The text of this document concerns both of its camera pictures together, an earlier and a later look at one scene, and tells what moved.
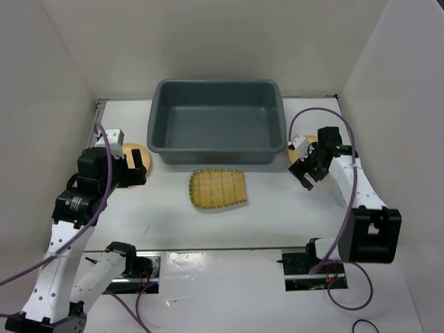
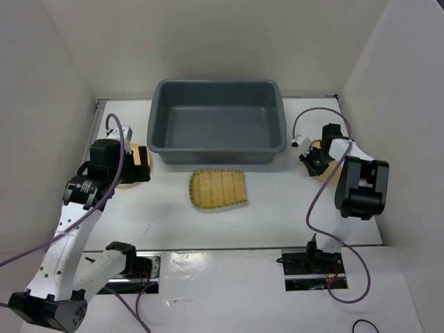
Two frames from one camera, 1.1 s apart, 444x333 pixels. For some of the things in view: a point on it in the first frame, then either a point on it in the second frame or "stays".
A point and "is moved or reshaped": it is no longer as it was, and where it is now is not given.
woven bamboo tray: [216, 188] stays
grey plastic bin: [216, 122] stays
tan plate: [293, 155] is moved or reshaped
